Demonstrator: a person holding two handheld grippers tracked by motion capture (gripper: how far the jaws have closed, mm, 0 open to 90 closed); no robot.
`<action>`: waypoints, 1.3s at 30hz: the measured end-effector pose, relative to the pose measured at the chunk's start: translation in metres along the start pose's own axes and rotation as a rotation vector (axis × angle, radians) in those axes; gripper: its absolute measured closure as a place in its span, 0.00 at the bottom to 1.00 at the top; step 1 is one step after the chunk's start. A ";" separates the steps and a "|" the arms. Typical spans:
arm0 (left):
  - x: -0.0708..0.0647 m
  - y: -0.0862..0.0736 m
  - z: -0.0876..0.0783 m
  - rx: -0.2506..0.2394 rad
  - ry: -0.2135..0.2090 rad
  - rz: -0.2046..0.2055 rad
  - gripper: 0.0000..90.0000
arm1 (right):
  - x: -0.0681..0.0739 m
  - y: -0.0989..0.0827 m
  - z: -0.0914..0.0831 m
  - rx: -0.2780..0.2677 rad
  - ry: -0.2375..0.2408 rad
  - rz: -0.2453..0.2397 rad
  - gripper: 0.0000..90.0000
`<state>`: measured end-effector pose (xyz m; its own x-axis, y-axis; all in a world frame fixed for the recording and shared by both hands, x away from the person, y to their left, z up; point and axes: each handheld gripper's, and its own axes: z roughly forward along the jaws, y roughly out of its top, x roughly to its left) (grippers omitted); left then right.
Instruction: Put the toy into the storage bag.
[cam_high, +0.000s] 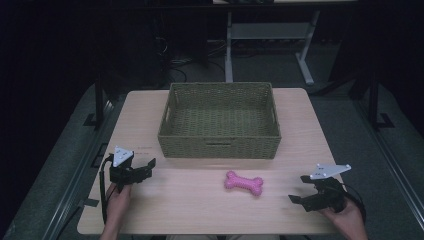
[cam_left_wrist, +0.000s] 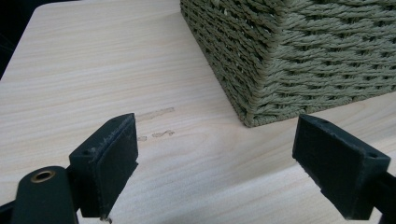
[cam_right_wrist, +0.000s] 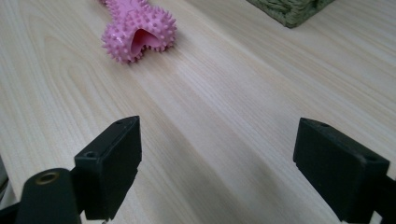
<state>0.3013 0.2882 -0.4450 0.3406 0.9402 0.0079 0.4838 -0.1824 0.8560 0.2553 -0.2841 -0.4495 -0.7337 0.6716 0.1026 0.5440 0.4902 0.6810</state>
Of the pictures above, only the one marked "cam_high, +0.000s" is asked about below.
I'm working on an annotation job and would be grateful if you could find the person's left hand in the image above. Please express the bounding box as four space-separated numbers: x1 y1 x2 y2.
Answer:
105 182 133 236

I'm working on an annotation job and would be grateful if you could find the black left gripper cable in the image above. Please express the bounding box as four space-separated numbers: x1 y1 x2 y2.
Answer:
98 153 118 225

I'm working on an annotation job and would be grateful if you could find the person's right hand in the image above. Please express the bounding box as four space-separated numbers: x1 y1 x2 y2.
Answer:
319 196 369 240

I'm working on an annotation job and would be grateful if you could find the white metal desk frame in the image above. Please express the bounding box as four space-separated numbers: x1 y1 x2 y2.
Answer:
223 9 322 86

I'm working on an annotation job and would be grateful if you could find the green woven basket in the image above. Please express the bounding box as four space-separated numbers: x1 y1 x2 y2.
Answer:
157 81 282 160

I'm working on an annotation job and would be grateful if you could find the bundle of floor cables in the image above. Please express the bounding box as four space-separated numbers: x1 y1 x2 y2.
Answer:
153 33 231 84

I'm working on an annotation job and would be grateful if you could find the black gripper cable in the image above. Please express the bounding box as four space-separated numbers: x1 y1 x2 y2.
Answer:
98 153 118 225
342 182 368 224

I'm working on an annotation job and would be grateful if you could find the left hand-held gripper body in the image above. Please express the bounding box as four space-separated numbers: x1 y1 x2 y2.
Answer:
108 145 141 194

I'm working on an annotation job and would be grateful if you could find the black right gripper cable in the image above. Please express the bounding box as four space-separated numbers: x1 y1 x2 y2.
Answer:
342 182 368 224

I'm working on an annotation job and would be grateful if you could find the aluminium floor rail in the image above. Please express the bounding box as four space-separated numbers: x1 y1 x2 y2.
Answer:
41 98 118 240
352 98 424 232

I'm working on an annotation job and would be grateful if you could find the pink bone-shaped toy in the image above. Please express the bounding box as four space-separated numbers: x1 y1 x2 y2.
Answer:
223 170 265 197

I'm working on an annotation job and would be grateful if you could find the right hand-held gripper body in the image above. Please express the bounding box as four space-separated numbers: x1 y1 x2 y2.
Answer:
309 163 352 214

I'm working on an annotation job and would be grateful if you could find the black metal stand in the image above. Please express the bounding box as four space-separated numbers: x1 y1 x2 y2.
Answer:
366 74 396 132
83 75 111 129

